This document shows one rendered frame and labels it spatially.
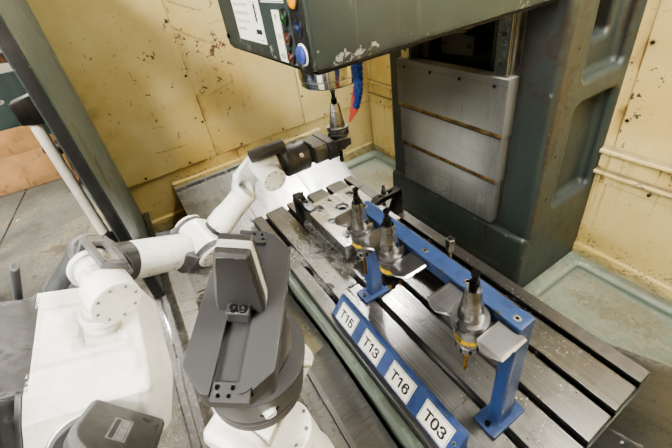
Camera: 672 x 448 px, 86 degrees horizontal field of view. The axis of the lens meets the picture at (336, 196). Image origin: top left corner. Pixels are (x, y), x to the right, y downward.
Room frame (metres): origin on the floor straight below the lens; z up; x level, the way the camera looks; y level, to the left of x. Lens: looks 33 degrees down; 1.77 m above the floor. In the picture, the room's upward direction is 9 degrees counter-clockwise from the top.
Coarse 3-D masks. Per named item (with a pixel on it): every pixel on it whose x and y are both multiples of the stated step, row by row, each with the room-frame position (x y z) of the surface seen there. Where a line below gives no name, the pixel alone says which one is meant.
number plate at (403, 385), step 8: (392, 368) 0.48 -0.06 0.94; (400, 368) 0.47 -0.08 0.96; (392, 376) 0.47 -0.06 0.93; (400, 376) 0.46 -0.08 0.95; (408, 376) 0.45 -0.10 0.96; (392, 384) 0.45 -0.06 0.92; (400, 384) 0.44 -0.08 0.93; (408, 384) 0.43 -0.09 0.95; (400, 392) 0.43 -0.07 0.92; (408, 392) 0.42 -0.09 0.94; (408, 400) 0.41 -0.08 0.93
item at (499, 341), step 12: (492, 324) 0.37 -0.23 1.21; (504, 324) 0.36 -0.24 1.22; (480, 336) 0.35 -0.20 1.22; (492, 336) 0.35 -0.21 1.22; (504, 336) 0.34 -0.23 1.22; (516, 336) 0.34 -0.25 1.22; (480, 348) 0.33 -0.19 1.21; (492, 348) 0.33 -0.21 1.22; (504, 348) 0.32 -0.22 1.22; (516, 348) 0.32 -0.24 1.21; (504, 360) 0.31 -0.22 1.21
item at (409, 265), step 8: (408, 256) 0.56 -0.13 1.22; (416, 256) 0.55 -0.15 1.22; (392, 264) 0.54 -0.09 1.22; (400, 264) 0.54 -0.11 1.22; (408, 264) 0.54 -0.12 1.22; (416, 264) 0.53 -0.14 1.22; (424, 264) 0.53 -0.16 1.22; (392, 272) 0.52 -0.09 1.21; (400, 272) 0.52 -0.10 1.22; (408, 272) 0.51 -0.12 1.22; (416, 272) 0.51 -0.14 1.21
